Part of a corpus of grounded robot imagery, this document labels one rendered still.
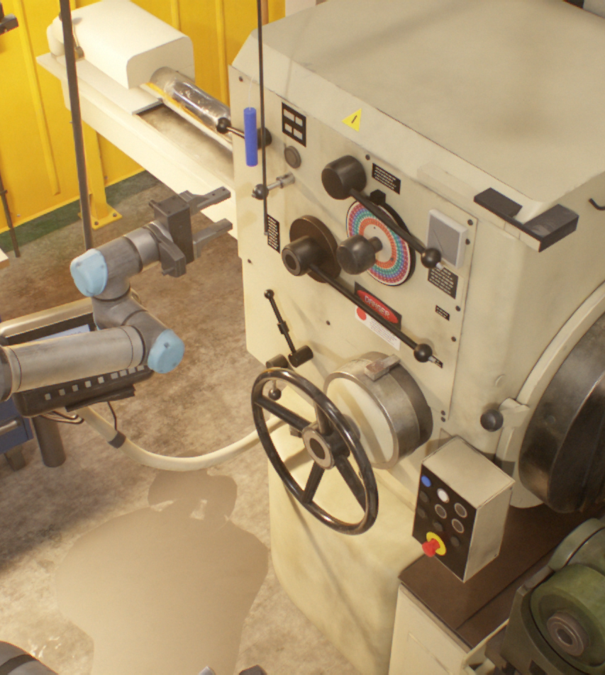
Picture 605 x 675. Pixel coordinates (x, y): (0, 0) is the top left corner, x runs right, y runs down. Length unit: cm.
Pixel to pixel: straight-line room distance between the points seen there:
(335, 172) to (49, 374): 61
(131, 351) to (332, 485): 121
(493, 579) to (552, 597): 76
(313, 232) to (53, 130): 262
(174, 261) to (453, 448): 65
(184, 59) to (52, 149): 147
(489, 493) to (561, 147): 64
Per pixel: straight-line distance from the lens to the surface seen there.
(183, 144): 304
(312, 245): 204
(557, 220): 165
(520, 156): 177
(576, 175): 175
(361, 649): 313
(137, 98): 325
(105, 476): 373
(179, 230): 190
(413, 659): 286
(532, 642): 204
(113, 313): 188
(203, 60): 484
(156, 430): 384
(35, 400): 243
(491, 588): 270
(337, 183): 184
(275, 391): 248
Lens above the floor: 285
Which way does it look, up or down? 43 degrees down
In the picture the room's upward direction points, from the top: straight up
